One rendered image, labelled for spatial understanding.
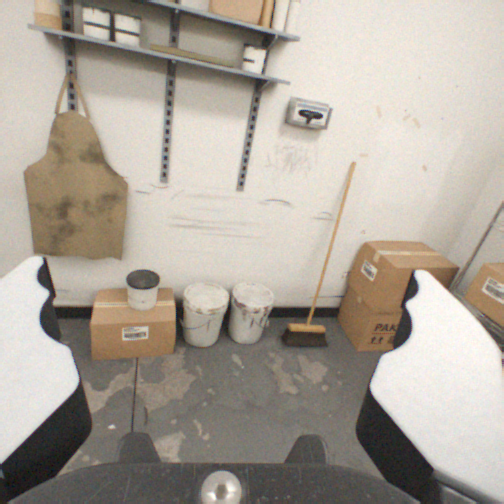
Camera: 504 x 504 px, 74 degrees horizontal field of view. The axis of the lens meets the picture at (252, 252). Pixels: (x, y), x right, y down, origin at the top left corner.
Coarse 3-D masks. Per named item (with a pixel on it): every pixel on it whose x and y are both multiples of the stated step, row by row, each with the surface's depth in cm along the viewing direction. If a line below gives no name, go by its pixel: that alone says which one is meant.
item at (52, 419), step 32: (0, 288) 9; (32, 288) 10; (0, 320) 8; (32, 320) 8; (0, 352) 7; (32, 352) 7; (64, 352) 8; (0, 384) 7; (32, 384) 7; (64, 384) 7; (0, 416) 6; (32, 416) 6; (64, 416) 6; (0, 448) 6; (32, 448) 6; (64, 448) 7; (32, 480) 6
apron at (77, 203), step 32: (64, 128) 173; (64, 160) 180; (96, 160) 185; (32, 192) 184; (64, 192) 188; (96, 192) 191; (32, 224) 194; (64, 224) 196; (96, 224) 199; (96, 256) 209
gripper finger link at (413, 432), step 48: (432, 288) 11; (432, 336) 9; (480, 336) 9; (384, 384) 7; (432, 384) 7; (480, 384) 7; (384, 432) 7; (432, 432) 6; (480, 432) 6; (480, 480) 6
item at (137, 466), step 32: (128, 448) 6; (320, 448) 6; (64, 480) 5; (96, 480) 5; (128, 480) 5; (160, 480) 5; (192, 480) 5; (224, 480) 5; (256, 480) 5; (288, 480) 5; (320, 480) 5; (352, 480) 5
